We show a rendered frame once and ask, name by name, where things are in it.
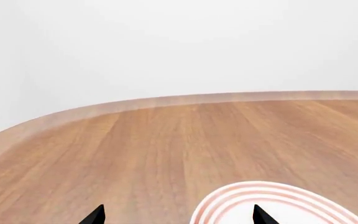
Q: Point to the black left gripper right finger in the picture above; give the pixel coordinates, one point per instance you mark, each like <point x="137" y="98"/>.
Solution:
<point x="262" y="217"/>

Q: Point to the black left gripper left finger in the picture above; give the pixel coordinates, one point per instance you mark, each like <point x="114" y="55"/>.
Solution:
<point x="95" y="217"/>

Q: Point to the white plate with pink rings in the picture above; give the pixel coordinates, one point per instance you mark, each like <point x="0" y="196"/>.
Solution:
<point x="294" y="198"/>

